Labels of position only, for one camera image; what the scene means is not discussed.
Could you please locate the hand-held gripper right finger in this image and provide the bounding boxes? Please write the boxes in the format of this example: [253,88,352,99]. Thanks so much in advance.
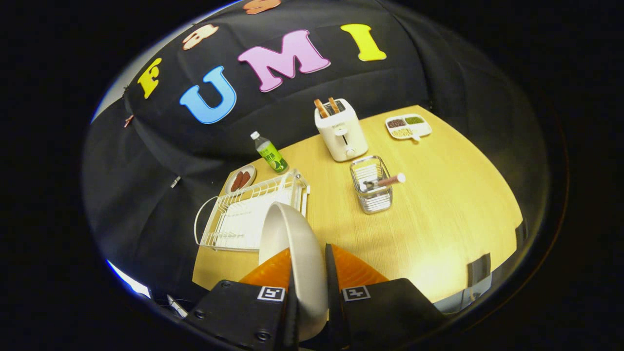
[325,244,447,351]

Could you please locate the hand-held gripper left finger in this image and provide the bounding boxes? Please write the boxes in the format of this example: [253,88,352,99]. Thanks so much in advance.
[188,248,299,351]

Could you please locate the grey round plate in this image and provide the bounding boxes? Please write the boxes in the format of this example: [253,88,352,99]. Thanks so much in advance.
[258,202,330,342]

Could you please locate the white wire dish rack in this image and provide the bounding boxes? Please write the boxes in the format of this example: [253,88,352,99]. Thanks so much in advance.
[194,169,311,252]

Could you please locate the metal wire basket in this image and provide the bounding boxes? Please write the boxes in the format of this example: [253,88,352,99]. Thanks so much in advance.
[350,155,393,215]

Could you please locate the red handled metal spoon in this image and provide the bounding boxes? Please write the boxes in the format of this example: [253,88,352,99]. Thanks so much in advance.
[359,173,406,192]

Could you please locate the small grey oval plate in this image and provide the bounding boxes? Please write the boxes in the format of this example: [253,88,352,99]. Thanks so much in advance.
[224,164,257,195]

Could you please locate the white divided snack dish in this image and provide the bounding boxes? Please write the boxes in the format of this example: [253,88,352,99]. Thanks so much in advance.
[385,114,432,142]

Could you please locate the lit computer monitor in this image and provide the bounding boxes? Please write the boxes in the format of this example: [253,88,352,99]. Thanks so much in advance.
[107,261,151,298]

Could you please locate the green label drink bottle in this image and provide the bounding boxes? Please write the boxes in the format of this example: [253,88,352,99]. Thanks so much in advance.
[251,131,289,174]

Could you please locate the white toaster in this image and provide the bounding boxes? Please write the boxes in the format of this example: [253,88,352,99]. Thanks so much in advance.
[314,98,369,162]

